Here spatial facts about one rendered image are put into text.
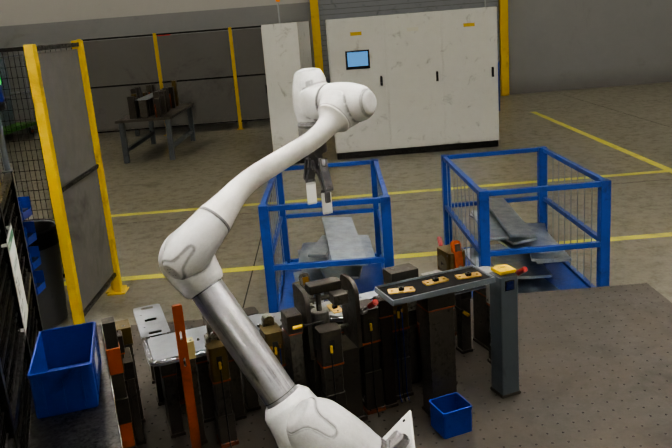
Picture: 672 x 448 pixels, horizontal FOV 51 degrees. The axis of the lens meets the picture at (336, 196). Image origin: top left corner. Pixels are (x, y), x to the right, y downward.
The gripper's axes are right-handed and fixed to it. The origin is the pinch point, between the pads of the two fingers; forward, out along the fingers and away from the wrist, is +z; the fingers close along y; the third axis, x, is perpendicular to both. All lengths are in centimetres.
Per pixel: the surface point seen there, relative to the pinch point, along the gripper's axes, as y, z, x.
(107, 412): -14, 43, 70
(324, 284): 4.1, 27.6, -0.7
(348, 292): 3.6, 31.9, -8.6
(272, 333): 2.0, 39.2, 18.6
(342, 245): 226, 94, -92
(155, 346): 27, 46, 52
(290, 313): 2.5, 34.1, 12.0
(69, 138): 323, 12, 68
